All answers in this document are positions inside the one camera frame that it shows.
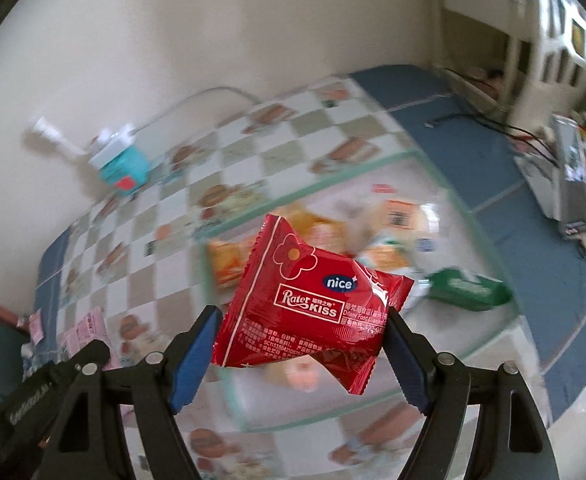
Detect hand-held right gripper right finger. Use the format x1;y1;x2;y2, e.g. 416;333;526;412
384;309;560;480

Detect clear bread packet orange label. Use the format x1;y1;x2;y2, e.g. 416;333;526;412
350;195;434;246

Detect checkered printed tablecloth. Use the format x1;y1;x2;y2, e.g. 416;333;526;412
23;64;586;480

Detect white furniture frame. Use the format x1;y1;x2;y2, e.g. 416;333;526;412
423;0;586;126

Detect orange white snack packet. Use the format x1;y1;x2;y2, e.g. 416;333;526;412
207;210;349;288

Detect small pink candy packet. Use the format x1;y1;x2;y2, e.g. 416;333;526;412
20;310;46;346

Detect white power strip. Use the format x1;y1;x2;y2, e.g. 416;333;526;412
89;122;138;171

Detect teal box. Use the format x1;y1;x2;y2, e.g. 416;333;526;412
98;147;151;198

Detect white power strip cable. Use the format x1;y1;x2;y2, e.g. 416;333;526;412
133;86;259;133

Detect crumpled blue white wrapper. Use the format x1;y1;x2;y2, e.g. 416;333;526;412
20;342;66;381

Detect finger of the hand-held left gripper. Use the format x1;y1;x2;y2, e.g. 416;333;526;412
68;339;111;368

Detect green white snack packet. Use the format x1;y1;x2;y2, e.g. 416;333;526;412
423;266;514;313

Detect black cables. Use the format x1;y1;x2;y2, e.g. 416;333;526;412
423;110;559;168

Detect silver device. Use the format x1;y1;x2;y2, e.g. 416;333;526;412
516;112;586;241

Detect pink snack packet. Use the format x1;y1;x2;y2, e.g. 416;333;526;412
60;307;121;368

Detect white wall plug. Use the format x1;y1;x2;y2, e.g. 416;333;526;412
30;116;66;146

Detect small white charger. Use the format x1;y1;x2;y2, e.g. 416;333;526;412
93;129;118;153

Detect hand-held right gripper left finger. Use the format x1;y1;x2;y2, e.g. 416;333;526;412
35;305;224;480

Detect white adapter cable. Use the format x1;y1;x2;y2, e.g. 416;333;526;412
58;137;96;158

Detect red shiny flower snack packet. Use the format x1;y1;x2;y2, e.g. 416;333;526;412
212;214;416;397

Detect teal rimmed white tray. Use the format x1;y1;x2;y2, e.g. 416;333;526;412
200;150;519;433

